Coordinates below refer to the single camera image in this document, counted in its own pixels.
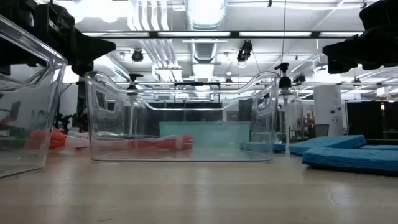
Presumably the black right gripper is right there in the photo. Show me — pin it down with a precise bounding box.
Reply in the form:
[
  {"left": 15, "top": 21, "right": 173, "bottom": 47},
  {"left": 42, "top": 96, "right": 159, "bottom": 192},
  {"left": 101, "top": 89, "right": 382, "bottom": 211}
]
[{"left": 323, "top": 0, "right": 398, "bottom": 75}]

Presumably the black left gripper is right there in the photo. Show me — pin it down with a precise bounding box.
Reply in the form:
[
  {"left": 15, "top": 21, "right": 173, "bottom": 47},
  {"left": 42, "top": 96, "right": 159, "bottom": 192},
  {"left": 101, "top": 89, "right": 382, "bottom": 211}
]
[{"left": 0, "top": 0, "right": 116, "bottom": 77}]

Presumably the clear pump soap bottle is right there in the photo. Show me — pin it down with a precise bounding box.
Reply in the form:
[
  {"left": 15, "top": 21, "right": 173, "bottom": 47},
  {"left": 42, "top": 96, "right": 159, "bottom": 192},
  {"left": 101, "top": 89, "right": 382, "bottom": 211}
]
[{"left": 274, "top": 62, "right": 305, "bottom": 155}]

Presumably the clear plastic bin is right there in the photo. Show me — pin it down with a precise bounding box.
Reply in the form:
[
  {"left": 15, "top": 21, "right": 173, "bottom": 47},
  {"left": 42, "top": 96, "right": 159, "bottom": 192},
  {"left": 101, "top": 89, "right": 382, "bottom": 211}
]
[
  {"left": 0, "top": 14, "right": 68, "bottom": 179},
  {"left": 83, "top": 70, "right": 281, "bottom": 162}
]

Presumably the blue sponge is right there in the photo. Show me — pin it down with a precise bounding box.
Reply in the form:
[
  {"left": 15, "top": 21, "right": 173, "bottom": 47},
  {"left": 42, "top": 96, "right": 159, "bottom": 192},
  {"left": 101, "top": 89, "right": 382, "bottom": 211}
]
[
  {"left": 240, "top": 142, "right": 287, "bottom": 154},
  {"left": 359, "top": 144, "right": 398, "bottom": 152},
  {"left": 301, "top": 147, "right": 398, "bottom": 177},
  {"left": 288, "top": 134, "right": 367, "bottom": 156}
]

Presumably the black hanging spotlight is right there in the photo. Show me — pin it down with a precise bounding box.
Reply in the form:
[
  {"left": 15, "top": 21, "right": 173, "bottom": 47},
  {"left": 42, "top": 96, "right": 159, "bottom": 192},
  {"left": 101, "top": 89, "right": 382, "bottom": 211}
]
[
  {"left": 236, "top": 40, "right": 254, "bottom": 63},
  {"left": 131, "top": 48, "right": 145, "bottom": 63},
  {"left": 292, "top": 73, "right": 307, "bottom": 85}
]

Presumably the black partition panel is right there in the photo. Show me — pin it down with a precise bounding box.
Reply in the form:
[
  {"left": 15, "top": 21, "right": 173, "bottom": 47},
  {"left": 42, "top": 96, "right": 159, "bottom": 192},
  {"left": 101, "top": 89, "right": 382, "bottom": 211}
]
[{"left": 345, "top": 100, "right": 398, "bottom": 139}]

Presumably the grey office chair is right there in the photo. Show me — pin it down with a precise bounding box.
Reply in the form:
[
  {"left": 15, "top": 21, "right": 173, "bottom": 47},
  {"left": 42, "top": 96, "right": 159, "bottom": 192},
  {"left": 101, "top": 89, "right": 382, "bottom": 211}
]
[{"left": 313, "top": 123, "right": 330, "bottom": 138}]

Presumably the black overhead light bar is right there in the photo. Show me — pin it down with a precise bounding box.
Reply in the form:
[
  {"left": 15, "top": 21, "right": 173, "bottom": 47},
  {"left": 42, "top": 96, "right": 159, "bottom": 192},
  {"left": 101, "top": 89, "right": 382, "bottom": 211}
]
[{"left": 74, "top": 30, "right": 364, "bottom": 39}]

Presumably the black monitor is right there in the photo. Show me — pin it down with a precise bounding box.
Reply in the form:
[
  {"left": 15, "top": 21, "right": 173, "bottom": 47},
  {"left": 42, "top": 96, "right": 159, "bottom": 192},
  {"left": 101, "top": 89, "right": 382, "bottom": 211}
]
[{"left": 238, "top": 98, "right": 261, "bottom": 123}]

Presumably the teal plastic tray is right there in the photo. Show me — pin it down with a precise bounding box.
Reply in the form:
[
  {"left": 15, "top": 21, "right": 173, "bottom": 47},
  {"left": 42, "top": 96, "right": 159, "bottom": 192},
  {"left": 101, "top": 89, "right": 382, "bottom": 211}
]
[{"left": 159, "top": 121, "right": 252, "bottom": 149}]

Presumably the thin hanging black cable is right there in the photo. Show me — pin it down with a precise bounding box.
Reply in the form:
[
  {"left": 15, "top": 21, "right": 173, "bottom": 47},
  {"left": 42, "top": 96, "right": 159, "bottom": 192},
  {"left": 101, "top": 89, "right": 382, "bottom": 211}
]
[{"left": 280, "top": 0, "right": 287, "bottom": 65}]

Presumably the silver ceiling air duct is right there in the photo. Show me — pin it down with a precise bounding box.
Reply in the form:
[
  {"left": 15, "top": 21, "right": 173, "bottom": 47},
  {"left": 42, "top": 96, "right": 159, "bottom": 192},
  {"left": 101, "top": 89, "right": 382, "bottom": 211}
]
[{"left": 183, "top": 0, "right": 229, "bottom": 65}]

